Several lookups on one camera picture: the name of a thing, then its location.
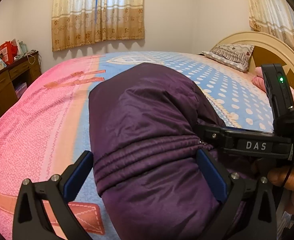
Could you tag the pink and blue bedspread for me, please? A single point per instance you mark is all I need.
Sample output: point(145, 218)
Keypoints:
point(36, 130)

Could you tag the folded pink quilt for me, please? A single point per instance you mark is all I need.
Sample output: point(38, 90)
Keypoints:
point(258, 81)

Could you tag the wide beige floral curtain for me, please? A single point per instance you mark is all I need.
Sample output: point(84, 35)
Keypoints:
point(87, 25)

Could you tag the light blue paper bag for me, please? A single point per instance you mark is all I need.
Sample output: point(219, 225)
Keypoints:
point(22, 48)

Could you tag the brown wooden desk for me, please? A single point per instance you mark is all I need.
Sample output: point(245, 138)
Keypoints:
point(1, 85)

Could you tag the white paper bag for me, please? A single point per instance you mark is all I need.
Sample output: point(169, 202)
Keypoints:
point(15, 45)

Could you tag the red gift bag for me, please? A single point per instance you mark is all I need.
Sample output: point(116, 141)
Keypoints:
point(8, 52)

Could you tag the stack of books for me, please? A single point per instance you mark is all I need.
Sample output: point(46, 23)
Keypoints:
point(21, 90)

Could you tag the striped floral pillow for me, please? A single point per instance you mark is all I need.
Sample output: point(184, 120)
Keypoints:
point(230, 55)

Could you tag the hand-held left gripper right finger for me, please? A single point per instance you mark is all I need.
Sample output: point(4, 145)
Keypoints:
point(209, 175)

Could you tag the narrow beige floral curtain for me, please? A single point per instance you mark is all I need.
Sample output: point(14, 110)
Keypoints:
point(272, 10)

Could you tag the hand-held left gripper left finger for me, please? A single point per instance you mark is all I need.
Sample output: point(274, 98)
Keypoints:
point(78, 177)

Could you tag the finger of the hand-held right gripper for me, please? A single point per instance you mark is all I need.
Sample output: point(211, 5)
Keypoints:
point(212, 135)

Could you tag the purple padded jacket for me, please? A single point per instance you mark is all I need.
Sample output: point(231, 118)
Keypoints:
point(149, 130)

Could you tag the cream wooden headboard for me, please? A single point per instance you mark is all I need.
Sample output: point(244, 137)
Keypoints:
point(267, 42)

